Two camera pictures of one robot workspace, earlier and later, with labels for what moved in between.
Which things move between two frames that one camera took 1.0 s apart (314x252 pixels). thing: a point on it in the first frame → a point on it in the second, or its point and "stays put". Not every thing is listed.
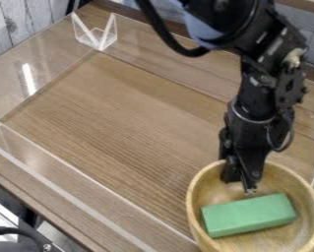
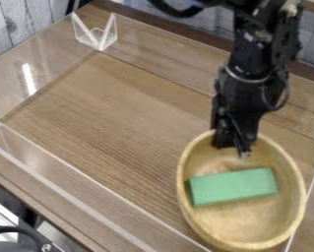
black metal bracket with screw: x=24 y=243 stays put
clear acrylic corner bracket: x=95 y=36 stays put
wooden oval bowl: x=295 y=234 → x=252 y=222
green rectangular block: x=248 y=215 → x=232 y=185
